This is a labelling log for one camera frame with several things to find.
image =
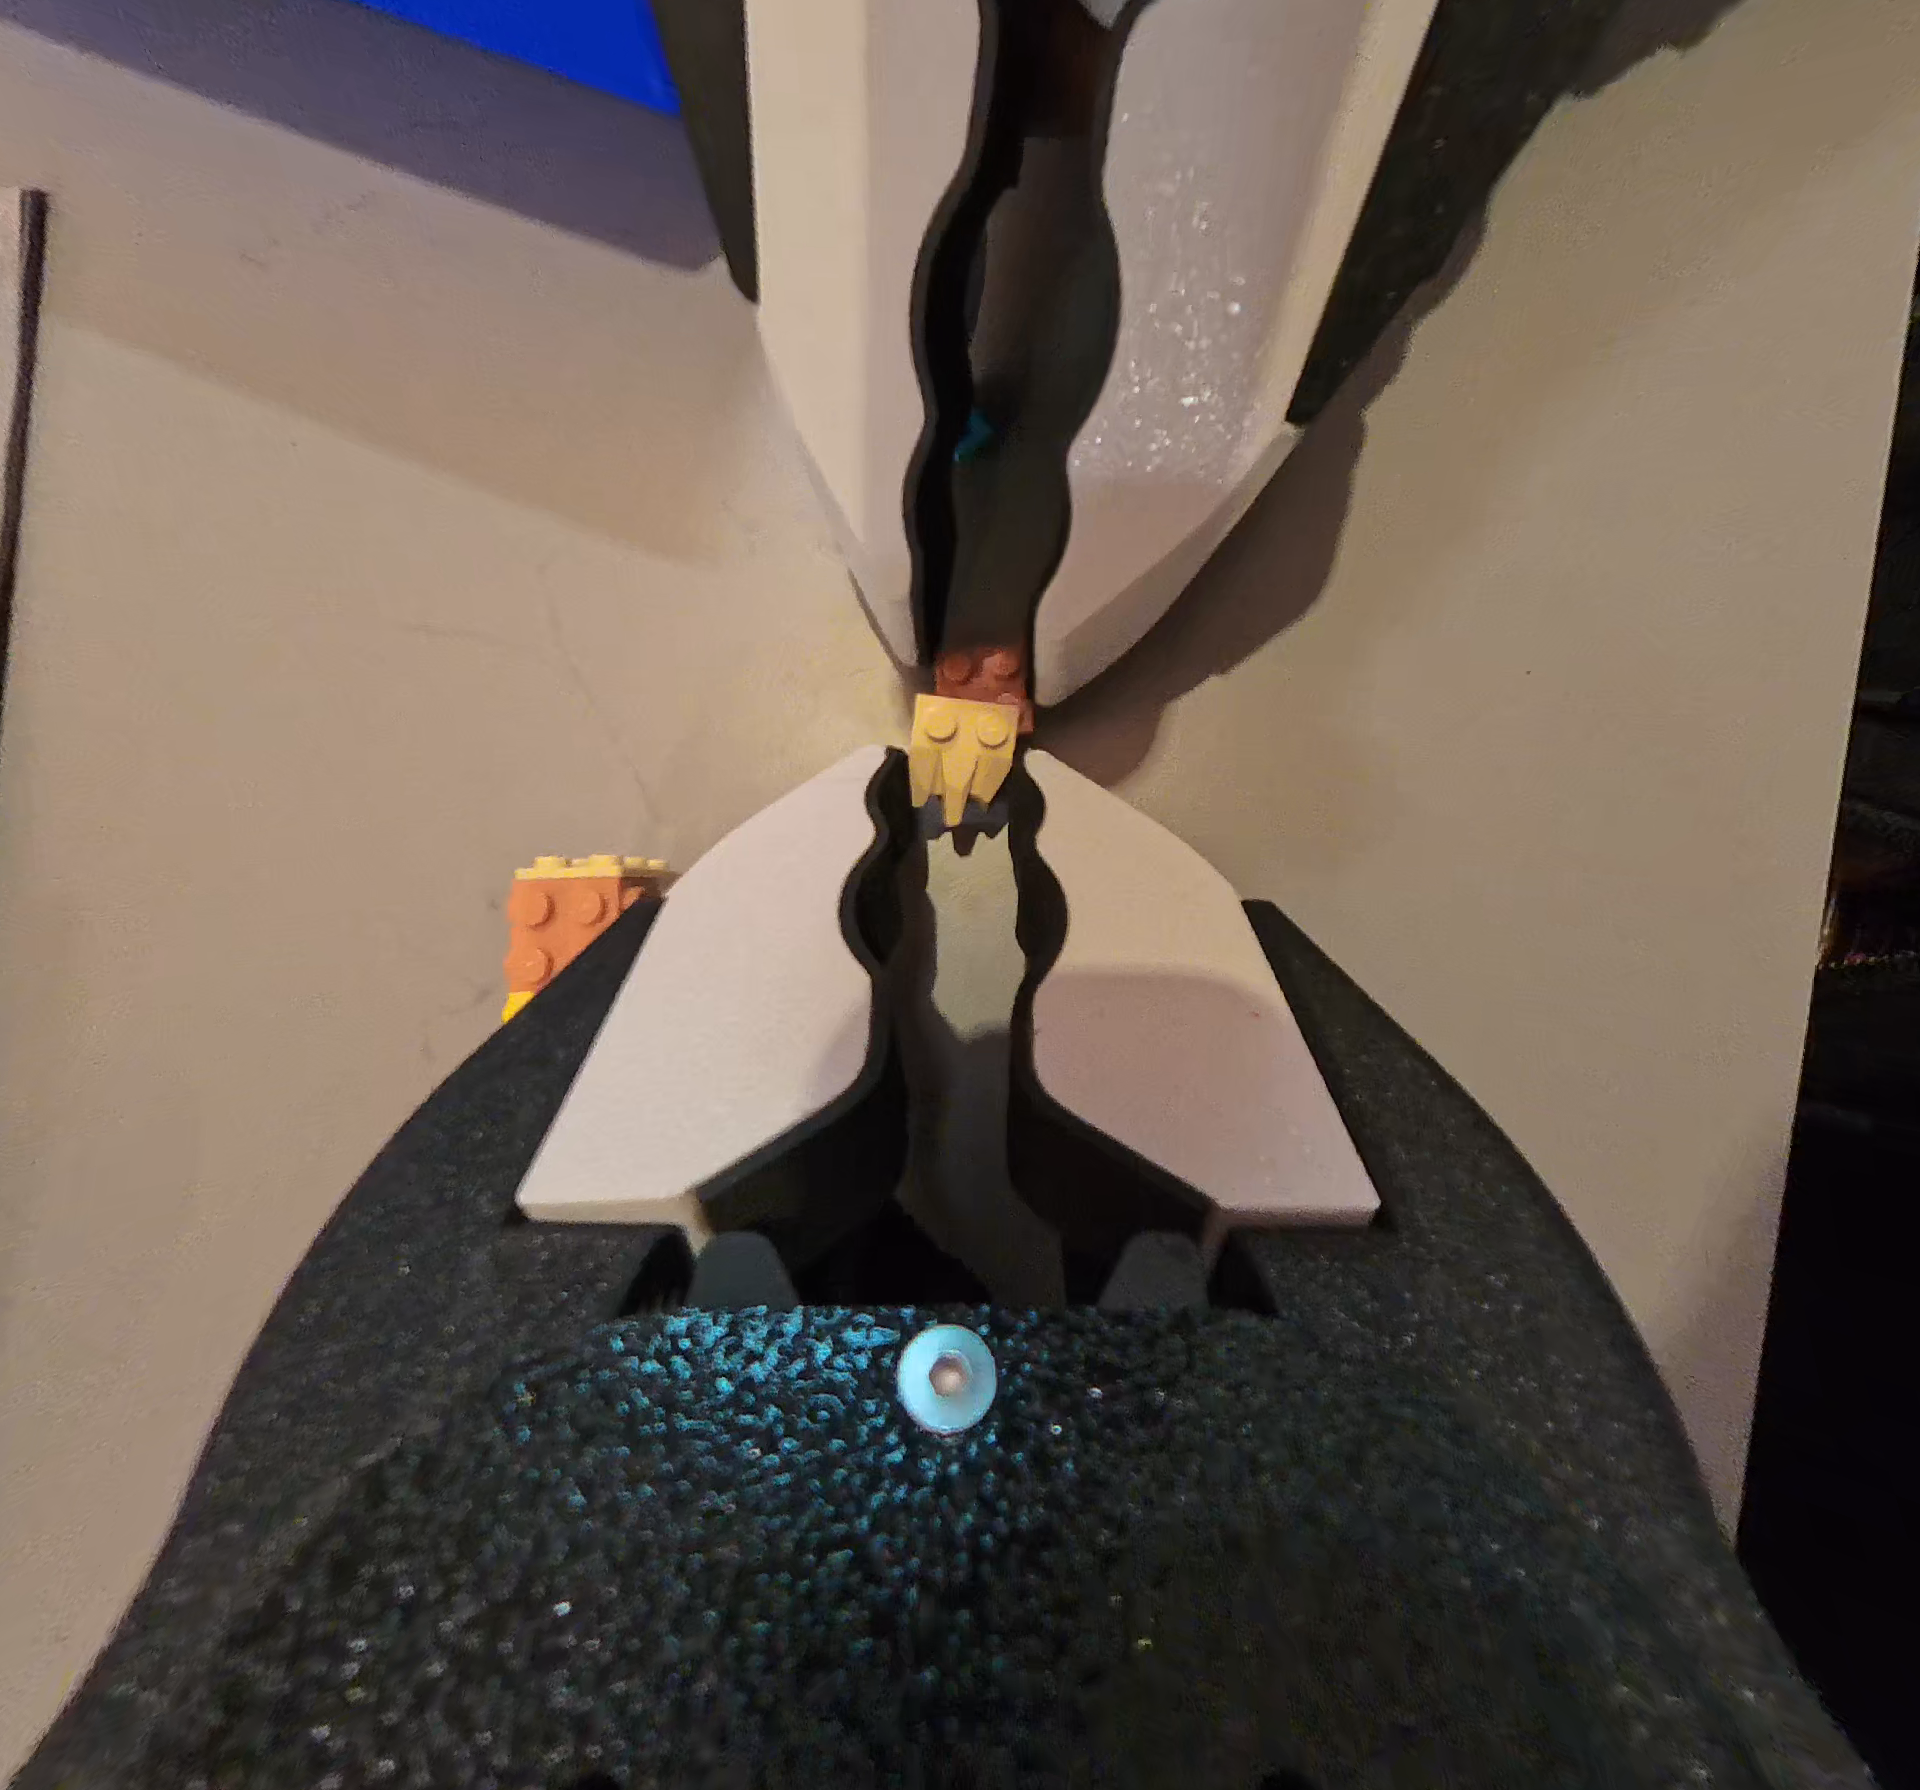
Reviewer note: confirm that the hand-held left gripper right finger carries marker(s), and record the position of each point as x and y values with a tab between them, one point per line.
1184	1054

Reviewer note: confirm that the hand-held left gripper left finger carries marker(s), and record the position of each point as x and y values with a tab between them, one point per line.
707	1039

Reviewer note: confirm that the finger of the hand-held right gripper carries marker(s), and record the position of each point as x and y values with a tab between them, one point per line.
1246	321
841	170

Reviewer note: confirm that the long multicoloured lego build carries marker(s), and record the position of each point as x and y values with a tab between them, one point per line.
555	935

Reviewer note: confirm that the teal small lego plate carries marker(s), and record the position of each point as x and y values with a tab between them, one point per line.
977	437

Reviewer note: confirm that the yellow toothed lego piece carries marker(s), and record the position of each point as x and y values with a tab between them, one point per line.
959	733

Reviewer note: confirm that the brown square lego plate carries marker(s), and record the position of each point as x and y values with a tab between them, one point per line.
983	673

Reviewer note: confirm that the grey instruction booklet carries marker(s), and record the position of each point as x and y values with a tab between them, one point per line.
16	440

